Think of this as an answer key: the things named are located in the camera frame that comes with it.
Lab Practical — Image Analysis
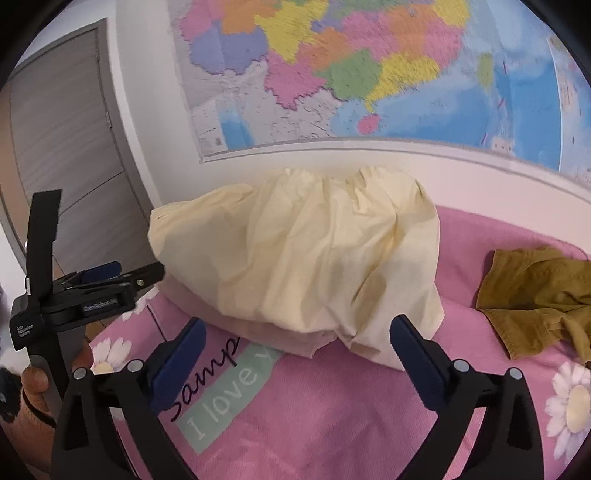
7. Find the cream garment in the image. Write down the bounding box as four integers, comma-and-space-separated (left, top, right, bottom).
148, 166, 445, 371

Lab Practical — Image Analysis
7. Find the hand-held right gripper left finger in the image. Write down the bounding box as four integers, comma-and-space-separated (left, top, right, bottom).
52, 318, 208, 480

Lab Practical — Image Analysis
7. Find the person's left hand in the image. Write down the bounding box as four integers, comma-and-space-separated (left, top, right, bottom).
21, 344, 95, 423

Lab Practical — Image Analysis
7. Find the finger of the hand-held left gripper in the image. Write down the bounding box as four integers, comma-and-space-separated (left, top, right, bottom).
90, 263, 166, 296
60, 261, 122, 287

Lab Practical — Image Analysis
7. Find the person's left forearm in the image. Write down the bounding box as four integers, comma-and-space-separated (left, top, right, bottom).
0, 406, 58, 476

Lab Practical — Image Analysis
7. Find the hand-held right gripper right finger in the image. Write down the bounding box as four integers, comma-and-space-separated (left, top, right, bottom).
389, 315, 546, 480

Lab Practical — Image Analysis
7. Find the pink floral bedsheet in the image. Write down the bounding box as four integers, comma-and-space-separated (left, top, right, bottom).
88, 205, 591, 480

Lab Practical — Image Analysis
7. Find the colourful wall map poster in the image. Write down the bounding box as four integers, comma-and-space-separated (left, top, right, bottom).
168, 0, 591, 204

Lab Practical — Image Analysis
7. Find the brown corduroy garment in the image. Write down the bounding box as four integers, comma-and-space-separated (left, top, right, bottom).
475, 247, 591, 361

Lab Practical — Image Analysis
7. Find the grey door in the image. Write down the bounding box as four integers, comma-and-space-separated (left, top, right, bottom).
0, 21, 162, 287

